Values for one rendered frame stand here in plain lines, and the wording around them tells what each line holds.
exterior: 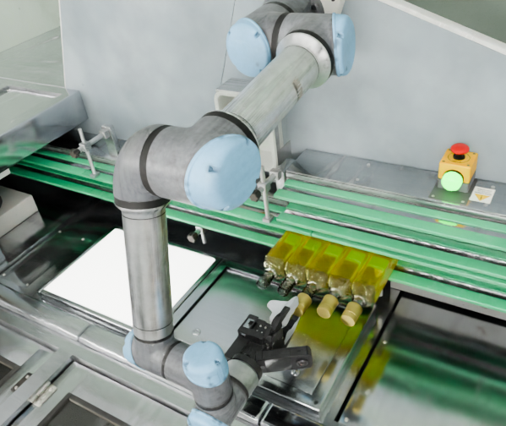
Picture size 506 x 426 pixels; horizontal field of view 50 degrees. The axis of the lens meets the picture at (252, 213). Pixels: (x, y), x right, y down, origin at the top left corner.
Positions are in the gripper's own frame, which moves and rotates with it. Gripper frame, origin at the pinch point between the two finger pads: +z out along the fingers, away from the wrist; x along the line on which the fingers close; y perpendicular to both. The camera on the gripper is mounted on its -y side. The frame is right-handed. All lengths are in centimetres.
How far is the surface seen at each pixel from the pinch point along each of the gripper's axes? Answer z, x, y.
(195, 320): -4.3, 12.6, 28.6
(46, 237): 8, 16, 101
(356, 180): 31.4, -15.7, -1.5
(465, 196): 33.4, -15.7, -26.6
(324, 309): 1.1, -1.2, -6.1
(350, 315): 1.5, -1.5, -12.0
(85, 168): 24, -4, 91
